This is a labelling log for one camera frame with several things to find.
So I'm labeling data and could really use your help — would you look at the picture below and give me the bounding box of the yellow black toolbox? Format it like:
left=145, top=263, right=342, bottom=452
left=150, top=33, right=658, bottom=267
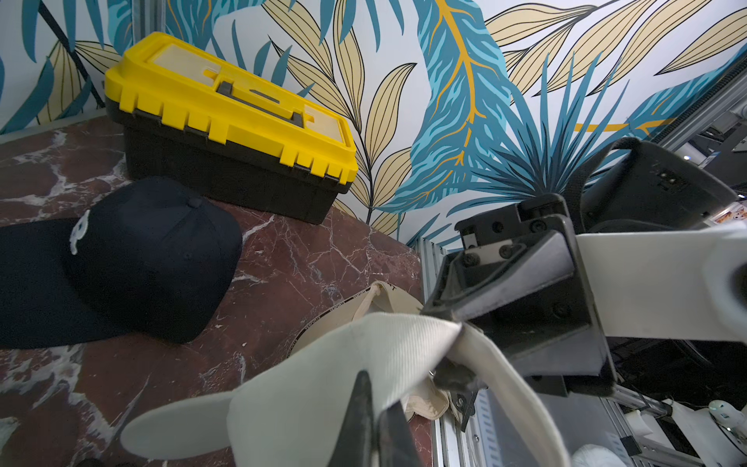
left=104, top=32, right=358, bottom=224

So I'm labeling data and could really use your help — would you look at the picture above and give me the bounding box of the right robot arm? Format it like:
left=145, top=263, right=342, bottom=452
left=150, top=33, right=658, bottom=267
left=424, top=137, right=746, bottom=397

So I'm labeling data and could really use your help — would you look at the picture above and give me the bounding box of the black cap at back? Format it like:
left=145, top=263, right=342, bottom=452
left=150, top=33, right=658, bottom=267
left=1, top=177, right=242, bottom=349

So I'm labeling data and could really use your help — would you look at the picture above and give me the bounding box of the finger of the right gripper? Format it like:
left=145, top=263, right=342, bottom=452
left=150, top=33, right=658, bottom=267
left=423, top=231, right=576, bottom=321

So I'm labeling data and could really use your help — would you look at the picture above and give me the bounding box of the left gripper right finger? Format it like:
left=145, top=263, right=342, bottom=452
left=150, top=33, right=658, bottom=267
left=379, top=401, right=422, bottom=467

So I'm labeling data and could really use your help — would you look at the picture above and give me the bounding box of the tan khaki cap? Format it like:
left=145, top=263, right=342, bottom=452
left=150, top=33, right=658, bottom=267
left=287, top=281, right=451, bottom=420

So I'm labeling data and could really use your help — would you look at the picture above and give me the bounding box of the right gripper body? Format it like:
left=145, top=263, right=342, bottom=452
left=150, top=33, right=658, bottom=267
left=453, top=194, right=616, bottom=397

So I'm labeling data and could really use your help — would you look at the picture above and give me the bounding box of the white perforated cap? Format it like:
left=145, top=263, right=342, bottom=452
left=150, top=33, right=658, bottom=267
left=121, top=313, right=571, bottom=466

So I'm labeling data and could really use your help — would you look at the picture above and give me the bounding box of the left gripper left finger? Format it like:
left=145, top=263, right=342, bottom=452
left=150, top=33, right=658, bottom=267
left=328, top=371, right=375, bottom=467

